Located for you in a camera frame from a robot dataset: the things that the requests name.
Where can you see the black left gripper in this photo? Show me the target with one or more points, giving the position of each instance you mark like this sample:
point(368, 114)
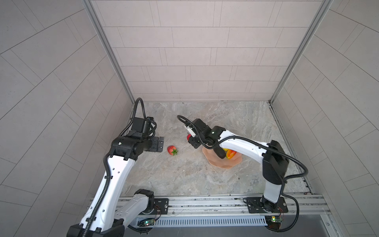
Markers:
point(154, 147)

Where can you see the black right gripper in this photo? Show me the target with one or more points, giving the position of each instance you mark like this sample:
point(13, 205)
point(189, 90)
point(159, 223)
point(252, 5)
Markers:
point(191, 141)

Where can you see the red fake strawberry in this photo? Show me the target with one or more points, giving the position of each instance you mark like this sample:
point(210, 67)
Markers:
point(172, 150)

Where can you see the large red yellow fake mango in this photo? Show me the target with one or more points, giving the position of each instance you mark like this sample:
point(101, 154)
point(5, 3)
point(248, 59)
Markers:
point(230, 154)

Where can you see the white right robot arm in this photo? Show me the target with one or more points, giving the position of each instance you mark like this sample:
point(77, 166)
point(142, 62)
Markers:
point(223, 150)

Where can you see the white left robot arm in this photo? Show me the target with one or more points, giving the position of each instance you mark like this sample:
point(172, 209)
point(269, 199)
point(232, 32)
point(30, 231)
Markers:
point(103, 219)

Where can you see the pink scalloped fruit bowl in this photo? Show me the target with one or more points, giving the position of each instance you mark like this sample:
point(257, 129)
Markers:
point(225, 163)

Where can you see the left green circuit board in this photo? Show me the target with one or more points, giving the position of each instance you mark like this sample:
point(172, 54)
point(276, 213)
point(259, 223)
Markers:
point(147, 222)

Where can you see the green circuit board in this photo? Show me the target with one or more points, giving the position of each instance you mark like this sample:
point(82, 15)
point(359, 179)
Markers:
point(147, 222)
point(273, 222)

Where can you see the right green circuit board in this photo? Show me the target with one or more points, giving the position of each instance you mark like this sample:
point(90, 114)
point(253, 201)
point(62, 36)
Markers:
point(273, 222)

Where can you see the metal corner trim left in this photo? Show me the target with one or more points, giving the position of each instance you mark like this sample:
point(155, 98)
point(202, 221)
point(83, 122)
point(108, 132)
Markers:
point(88, 6)

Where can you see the metal corner trim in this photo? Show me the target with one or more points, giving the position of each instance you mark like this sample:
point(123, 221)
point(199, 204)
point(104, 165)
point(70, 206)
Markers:
point(88, 6)
point(320, 14)

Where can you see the metal corner trim right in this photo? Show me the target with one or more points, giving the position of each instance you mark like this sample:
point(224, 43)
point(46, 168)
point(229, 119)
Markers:
point(320, 14)

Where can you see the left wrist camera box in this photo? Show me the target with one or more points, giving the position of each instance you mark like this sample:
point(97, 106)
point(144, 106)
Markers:
point(143, 128)

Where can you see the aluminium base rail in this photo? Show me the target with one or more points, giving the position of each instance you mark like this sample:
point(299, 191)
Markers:
point(232, 210)

